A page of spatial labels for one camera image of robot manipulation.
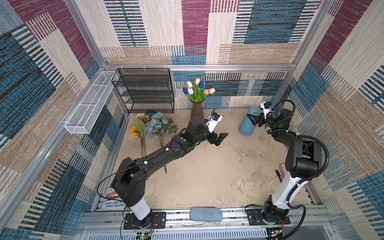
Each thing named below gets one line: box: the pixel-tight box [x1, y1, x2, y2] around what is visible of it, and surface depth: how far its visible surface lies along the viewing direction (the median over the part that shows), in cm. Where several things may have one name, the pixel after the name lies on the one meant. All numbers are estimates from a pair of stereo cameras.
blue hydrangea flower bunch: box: [145, 110, 178, 174], surface depth 102 cm
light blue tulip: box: [186, 87, 196, 103], surface depth 93 cm
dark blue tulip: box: [198, 81, 205, 98], surface depth 96 cm
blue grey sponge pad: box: [189, 207, 223, 222], surface depth 74 cm
